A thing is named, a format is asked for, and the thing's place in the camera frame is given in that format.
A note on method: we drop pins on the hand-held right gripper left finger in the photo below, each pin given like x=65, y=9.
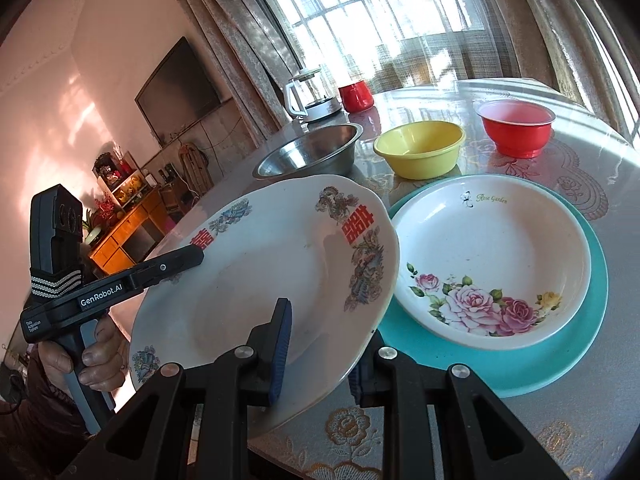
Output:
x=281, y=345

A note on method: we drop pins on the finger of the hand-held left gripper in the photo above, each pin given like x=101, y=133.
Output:
x=175, y=264

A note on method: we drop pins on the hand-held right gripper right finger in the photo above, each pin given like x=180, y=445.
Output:
x=374, y=376

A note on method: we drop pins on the white phoenix print plate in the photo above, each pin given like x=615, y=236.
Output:
x=250, y=270

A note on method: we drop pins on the red plastic bowl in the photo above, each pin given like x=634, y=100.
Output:
x=515, y=135

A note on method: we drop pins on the person's left forearm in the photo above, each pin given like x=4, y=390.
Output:
x=40, y=410

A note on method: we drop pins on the person's left hand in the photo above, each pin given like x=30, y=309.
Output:
x=102, y=355

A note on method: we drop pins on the potted plant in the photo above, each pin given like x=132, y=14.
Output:
x=92, y=232

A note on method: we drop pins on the orange wooden cabinet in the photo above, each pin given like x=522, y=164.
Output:
x=130, y=230

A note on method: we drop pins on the display shelf with ornaments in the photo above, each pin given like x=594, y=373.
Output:
x=117, y=172

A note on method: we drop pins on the wooden chair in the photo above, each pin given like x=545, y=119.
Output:
x=192, y=170

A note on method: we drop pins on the white rose print plate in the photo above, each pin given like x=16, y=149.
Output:
x=490, y=255

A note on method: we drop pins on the stainless steel bowl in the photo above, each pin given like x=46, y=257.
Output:
x=310, y=152

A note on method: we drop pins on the teal plate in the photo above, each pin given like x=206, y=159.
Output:
x=550, y=360

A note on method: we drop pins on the yellow plastic bowl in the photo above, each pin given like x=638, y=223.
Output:
x=420, y=152

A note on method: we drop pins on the grey patterned curtain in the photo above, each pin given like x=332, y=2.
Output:
x=235, y=35
x=560, y=20

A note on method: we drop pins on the red cup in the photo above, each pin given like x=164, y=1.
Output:
x=356, y=97

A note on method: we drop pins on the floral lace tablecloth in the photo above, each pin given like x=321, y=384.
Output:
x=610, y=200

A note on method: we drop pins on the sheer white curtain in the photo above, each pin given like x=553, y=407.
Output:
x=390, y=15

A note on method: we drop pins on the wall television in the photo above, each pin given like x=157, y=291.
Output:
x=177, y=90

